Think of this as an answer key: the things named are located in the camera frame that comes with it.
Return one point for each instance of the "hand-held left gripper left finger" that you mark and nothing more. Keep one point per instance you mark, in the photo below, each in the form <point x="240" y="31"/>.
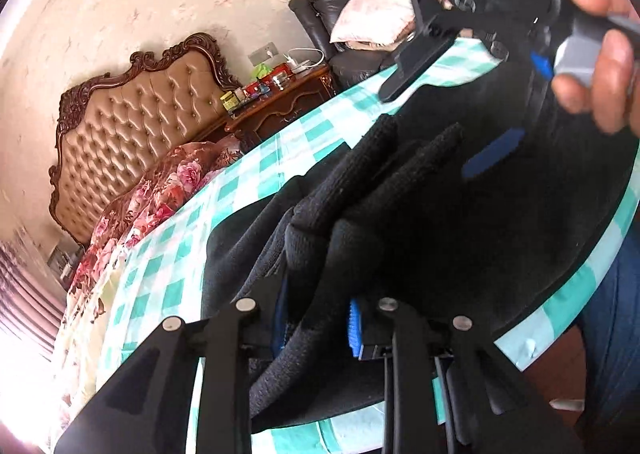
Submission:
<point x="215" y="344"/>

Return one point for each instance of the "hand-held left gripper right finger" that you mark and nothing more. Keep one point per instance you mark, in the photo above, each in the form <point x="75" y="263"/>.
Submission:
<point x="355" y="329"/>

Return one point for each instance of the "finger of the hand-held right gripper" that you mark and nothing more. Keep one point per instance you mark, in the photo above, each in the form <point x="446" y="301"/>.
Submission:
<point x="400" y="79"/>
<point x="492" y="156"/>

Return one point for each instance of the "black pants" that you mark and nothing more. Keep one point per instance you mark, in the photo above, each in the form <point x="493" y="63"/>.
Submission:
<point x="425" y="234"/>

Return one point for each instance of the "person's right hand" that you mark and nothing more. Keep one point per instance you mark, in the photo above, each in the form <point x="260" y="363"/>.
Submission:
<point x="610" y="89"/>

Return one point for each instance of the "large pink floral pillow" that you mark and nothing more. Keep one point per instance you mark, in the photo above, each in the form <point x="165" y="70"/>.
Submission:
<point x="375" y="9"/>

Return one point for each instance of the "teal checked tablecloth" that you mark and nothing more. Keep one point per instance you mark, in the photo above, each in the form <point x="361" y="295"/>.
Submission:
<point x="165" y="274"/>

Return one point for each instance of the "black leather armchair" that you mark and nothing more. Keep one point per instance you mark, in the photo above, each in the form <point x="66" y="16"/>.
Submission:
<point x="320" y="9"/>

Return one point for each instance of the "dark wooden nightstand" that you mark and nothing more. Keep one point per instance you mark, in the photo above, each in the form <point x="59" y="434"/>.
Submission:
<point x="280" y="104"/>

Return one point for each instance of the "green plastic bag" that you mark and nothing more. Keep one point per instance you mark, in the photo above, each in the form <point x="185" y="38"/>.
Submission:
<point x="261" y="71"/>

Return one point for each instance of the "blue and red box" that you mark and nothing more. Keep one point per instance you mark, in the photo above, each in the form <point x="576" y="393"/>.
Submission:
<point x="256" y="89"/>

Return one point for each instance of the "red floral quilt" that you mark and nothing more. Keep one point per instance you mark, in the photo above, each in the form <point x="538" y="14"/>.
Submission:
<point x="150" y="194"/>

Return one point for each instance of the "grey box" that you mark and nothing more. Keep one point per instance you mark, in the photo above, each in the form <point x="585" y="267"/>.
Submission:
<point x="65" y="261"/>

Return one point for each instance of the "pink curtain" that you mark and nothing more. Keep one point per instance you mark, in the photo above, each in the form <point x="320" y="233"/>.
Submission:
<point x="30" y="294"/>

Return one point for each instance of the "person's jeans leg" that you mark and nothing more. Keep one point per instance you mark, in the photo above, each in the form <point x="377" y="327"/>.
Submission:
<point x="615" y="324"/>

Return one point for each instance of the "tufted leather bed headboard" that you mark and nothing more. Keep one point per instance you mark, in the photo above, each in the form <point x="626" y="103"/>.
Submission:
<point x="135" y="134"/>

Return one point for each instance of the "grey wall socket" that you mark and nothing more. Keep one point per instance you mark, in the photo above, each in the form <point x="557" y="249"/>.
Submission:
<point x="264" y="54"/>

